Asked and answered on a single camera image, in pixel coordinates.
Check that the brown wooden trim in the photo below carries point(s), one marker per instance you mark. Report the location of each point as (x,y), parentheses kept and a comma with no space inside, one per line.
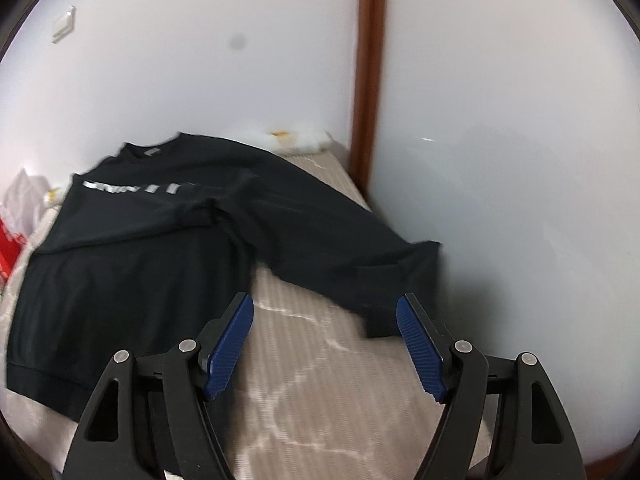
(367,85)
(602,472)

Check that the red packet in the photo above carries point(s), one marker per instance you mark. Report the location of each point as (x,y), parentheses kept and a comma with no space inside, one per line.
(7,255)

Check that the white sheet with yellow print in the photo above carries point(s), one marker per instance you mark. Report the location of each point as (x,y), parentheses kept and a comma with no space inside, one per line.
(305,140)

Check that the striped mattress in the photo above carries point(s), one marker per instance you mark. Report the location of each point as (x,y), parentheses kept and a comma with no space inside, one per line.
(310,360)

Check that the white wall switch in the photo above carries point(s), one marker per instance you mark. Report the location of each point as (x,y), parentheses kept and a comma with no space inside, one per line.
(64,24)

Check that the white plastic bag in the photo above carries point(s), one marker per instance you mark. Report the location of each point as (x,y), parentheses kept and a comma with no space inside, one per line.
(22,195)

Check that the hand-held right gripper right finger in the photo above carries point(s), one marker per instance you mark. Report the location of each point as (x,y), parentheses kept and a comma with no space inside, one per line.
(417,345)

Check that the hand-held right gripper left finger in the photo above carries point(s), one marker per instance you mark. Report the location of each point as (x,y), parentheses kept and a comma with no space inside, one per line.
(230,345)

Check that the dark navy pillow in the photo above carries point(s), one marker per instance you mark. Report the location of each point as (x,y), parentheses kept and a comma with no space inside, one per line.
(150,240)

